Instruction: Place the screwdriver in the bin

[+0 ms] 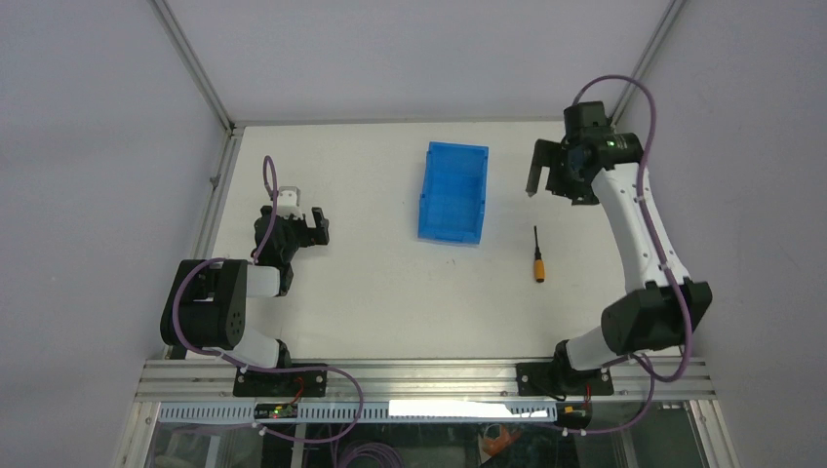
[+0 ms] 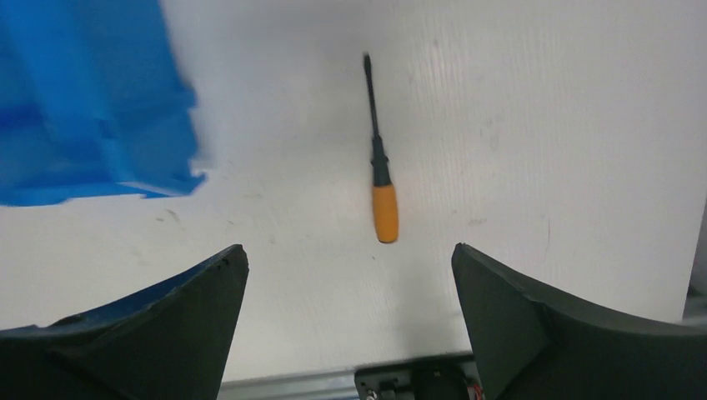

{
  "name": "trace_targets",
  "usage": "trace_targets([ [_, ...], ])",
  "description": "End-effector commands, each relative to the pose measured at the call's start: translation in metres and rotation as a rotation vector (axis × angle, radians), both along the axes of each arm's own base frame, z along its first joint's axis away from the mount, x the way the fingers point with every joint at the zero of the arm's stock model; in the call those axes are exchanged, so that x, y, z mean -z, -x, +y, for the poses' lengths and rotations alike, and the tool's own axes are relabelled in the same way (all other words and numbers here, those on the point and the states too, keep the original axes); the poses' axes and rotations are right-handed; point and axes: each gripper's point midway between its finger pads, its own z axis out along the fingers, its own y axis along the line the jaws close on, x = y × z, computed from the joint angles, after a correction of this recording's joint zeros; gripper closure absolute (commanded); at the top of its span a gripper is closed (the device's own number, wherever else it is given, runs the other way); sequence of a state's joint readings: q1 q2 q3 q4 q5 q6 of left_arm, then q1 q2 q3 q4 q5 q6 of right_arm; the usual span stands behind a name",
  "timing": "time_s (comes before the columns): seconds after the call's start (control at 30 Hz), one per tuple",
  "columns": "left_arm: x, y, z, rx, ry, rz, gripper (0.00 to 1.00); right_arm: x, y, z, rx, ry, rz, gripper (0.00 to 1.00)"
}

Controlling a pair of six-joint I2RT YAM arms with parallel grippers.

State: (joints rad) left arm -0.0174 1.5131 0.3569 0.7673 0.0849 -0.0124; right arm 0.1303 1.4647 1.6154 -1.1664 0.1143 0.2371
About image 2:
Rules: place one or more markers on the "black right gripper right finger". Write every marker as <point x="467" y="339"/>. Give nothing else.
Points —
<point x="535" y="341"/>

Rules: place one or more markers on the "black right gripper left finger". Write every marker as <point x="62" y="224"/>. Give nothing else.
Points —
<point x="167" y="341"/>

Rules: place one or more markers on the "orange black screwdriver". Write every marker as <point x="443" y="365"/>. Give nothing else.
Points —
<point x="384" y="198"/>

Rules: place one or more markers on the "blue plastic bin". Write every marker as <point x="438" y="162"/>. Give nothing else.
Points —
<point x="92" y="104"/>

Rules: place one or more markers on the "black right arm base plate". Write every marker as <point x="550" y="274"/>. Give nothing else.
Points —
<point x="442" y="377"/>

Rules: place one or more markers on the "aluminium frame rail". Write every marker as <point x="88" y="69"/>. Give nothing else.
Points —
<point x="310" y="385"/>

